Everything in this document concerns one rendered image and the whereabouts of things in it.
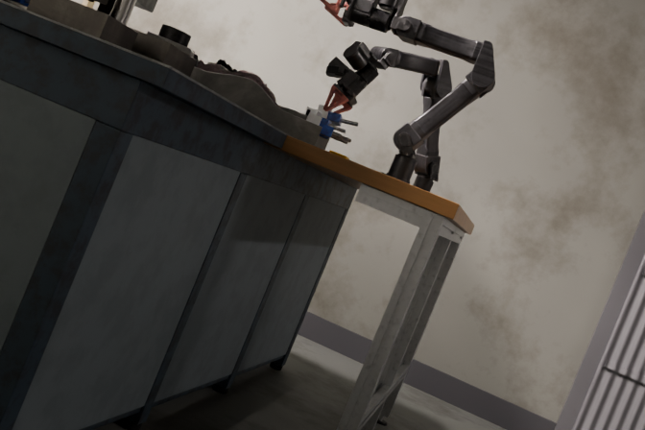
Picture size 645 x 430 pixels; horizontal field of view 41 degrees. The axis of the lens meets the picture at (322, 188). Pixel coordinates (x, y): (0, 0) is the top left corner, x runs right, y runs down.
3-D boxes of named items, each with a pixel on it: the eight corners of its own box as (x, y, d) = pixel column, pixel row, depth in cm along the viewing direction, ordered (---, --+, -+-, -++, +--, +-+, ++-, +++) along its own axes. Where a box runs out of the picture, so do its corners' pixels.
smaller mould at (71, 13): (127, 59, 175) (138, 33, 175) (97, 44, 162) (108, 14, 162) (59, 33, 179) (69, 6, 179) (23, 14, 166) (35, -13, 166)
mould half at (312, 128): (310, 149, 246) (324, 113, 246) (314, 147, 220) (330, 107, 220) (147, 81, 243) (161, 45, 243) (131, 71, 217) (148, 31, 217)
